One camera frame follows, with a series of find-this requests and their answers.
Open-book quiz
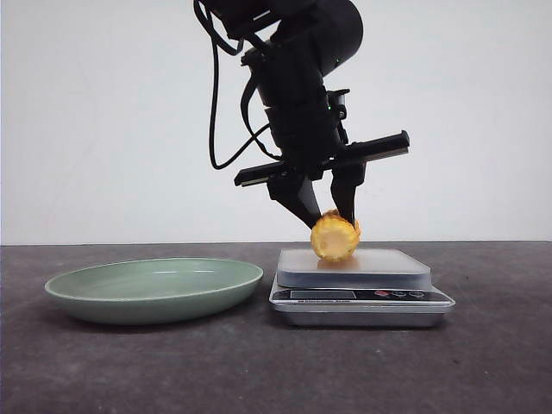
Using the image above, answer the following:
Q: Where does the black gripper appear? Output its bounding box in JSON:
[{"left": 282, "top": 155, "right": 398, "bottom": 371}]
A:
[{"left": 235, "top": 89, "right": 410, "bottom": 229}]

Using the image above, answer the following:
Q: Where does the yellow corn cob piece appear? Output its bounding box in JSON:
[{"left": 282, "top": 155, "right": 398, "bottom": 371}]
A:
[{"left": 310, "top": 209, "right": 361, "bottom": 262}]

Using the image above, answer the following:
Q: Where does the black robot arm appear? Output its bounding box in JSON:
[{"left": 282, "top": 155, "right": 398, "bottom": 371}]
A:
[{"left": 193, "top": 1, "right": 410, "bottom": 227}]

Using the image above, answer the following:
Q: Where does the silver digital kitchen scale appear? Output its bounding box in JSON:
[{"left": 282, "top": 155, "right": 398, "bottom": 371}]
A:
[{"left": 269, "top": 248, "right": 455, "bottom": 328}]

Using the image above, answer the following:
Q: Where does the green oval plate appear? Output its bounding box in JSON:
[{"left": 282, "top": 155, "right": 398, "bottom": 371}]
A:
[{"left": 44, "top": 258, "right": 263, "bottom": 325}]

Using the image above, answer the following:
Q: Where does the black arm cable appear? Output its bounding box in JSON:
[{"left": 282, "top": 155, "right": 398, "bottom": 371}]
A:
[{"left": 193, "top": 0, "right": 281, "bottom": 171}]

